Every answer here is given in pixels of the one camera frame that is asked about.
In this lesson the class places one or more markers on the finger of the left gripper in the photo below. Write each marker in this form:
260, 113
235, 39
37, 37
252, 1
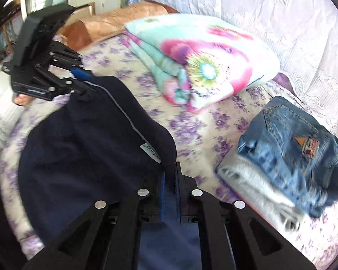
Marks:
81, 74

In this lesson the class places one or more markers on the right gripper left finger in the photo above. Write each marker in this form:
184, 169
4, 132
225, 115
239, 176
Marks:
162, 192

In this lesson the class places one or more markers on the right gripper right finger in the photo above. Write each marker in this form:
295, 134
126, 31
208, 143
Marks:
177, 189

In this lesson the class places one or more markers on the navy blue track pants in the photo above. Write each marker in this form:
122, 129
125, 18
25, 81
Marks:
100, 146

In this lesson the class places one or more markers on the left hand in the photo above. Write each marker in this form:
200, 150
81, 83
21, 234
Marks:
23, 100

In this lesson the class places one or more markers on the orange satin pillow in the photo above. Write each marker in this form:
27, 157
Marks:
92, 29

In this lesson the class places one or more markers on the purple floral bedspread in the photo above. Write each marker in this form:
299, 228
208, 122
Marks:
202, 140

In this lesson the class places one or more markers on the folded grey garment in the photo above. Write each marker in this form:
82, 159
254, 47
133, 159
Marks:
254, 187

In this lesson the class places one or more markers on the colourful floral folded quilt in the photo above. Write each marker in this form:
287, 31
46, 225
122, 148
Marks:
197, 60

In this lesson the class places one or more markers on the folded blue jeans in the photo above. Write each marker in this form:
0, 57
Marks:
297, 154

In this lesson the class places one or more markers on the white lace curtain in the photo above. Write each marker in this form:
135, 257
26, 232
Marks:
302, 33

